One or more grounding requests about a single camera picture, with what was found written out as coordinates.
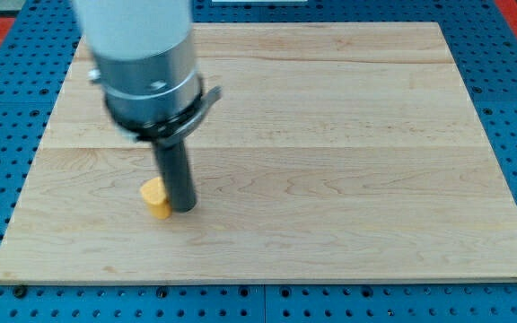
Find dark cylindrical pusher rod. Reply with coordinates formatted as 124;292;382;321
153;141;197;213

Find yellow heart block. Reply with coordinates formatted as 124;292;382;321
139;177;172;220

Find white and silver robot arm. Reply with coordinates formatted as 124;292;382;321
72;0;221;213

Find light wooden board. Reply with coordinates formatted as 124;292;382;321
0;22;517;285

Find blue perforated table plate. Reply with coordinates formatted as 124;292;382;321
0;1;517;322

